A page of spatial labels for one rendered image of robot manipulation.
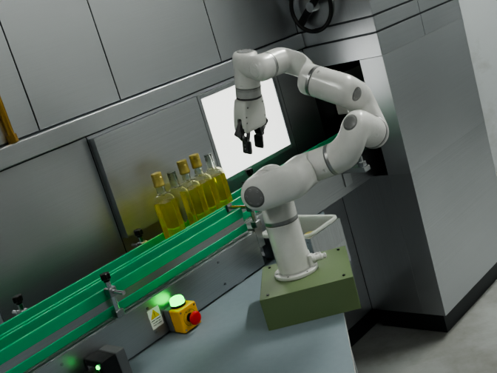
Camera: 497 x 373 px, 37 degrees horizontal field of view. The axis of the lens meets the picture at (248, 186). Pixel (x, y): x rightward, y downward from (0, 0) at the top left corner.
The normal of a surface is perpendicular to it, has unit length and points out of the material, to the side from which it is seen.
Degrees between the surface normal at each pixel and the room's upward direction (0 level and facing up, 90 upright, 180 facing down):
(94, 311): 90
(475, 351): 0
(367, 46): 90
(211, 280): 90
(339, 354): 0
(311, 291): 90
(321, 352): 0
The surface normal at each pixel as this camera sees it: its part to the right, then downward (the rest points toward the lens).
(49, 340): 0.71, -0.04
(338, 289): -0.04, 0.26
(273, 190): -0.40, 0.29
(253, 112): 0.72, 0.24
